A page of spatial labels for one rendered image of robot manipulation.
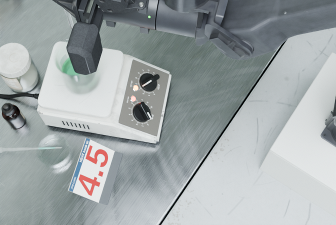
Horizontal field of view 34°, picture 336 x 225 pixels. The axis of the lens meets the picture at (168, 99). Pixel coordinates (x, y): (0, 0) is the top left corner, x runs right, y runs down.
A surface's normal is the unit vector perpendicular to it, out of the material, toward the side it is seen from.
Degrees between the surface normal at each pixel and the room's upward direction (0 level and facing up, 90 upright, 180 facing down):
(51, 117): 90
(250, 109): 0
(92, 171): 40
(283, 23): 91
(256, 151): 0
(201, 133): 0
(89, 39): 45
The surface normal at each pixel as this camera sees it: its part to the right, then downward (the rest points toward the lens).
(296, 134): 0.02, -0.37
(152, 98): 0.49, -0.26
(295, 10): -0.66, -0.44
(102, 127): -0.18, 0.90
